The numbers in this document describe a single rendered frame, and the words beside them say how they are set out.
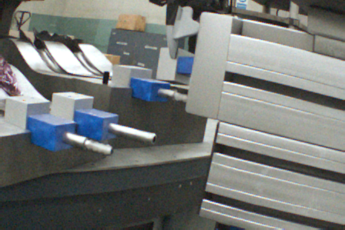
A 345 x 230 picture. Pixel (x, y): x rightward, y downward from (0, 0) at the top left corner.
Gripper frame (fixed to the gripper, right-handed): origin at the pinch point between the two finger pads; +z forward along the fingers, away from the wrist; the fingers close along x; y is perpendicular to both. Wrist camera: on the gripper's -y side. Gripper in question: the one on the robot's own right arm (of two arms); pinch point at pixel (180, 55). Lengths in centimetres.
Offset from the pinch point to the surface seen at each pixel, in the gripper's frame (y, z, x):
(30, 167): 9.6, 19.8, -37.9
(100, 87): -0.7, 8.3, -17.2
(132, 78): 1.2, 6.1, -12.6
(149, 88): 4.5, 7.4, -12.5
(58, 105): 4.4, 12.4, -29.7
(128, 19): -486, -178, 527
